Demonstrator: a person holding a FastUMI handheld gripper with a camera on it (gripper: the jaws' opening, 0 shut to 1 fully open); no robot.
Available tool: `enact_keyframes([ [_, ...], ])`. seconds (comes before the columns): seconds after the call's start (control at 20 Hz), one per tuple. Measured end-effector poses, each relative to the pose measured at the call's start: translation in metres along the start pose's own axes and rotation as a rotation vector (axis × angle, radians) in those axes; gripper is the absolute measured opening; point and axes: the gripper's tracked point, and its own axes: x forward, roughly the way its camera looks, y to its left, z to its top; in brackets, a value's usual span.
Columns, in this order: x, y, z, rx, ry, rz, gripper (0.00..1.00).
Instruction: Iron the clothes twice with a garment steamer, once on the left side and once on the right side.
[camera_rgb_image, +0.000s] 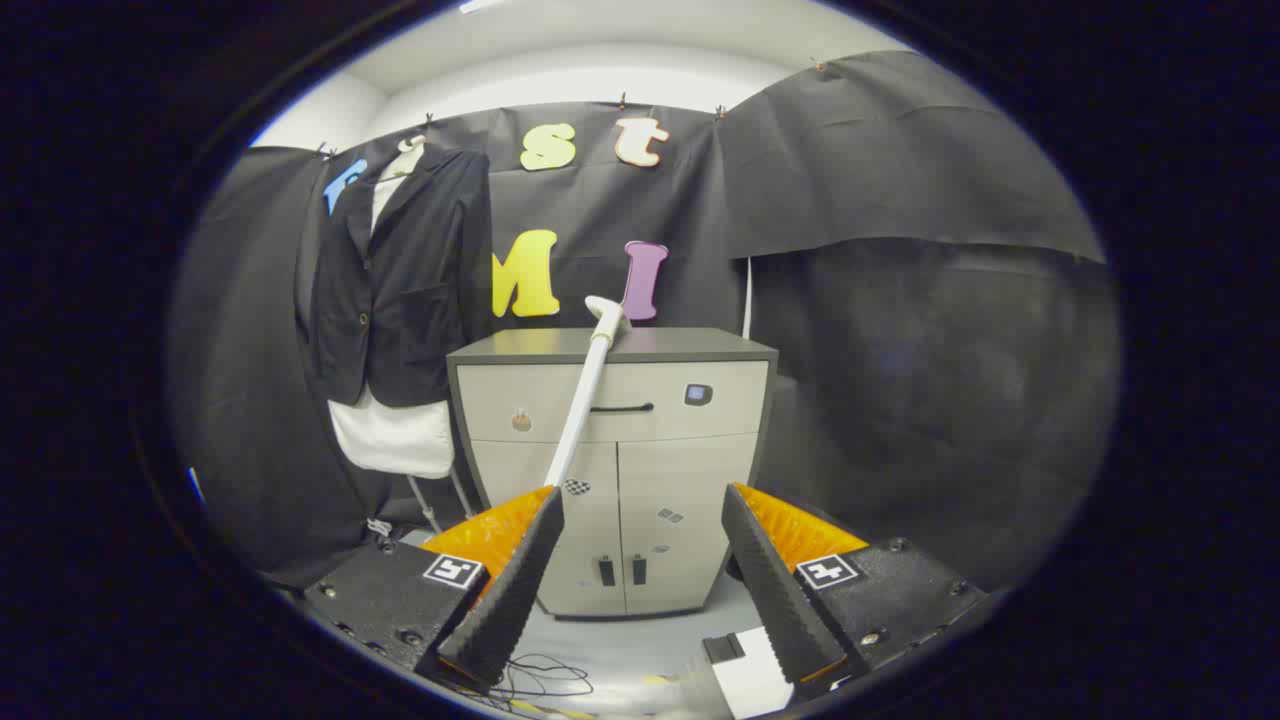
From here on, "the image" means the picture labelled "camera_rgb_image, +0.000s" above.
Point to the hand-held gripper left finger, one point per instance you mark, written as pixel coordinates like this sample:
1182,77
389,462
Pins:
515,590

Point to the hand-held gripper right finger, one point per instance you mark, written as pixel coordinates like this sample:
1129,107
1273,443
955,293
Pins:
775,590

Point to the white garment steamer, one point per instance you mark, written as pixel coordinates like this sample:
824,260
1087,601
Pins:
590,390

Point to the black suit jacket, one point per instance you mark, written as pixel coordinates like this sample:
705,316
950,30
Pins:
400,300

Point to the white garment rack legs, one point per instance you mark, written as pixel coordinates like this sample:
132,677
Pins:
420,500

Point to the white clothes hanger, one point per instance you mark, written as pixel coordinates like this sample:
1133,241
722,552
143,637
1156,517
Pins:
410,145

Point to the white and black box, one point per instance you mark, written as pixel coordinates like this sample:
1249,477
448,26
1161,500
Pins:
755,680

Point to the grey cabinet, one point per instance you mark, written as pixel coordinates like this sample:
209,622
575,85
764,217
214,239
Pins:
680,470

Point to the thin white pipe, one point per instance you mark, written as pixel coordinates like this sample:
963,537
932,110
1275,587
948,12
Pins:
747,300

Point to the black backdrop cloth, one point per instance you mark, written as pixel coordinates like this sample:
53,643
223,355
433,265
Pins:
850,200

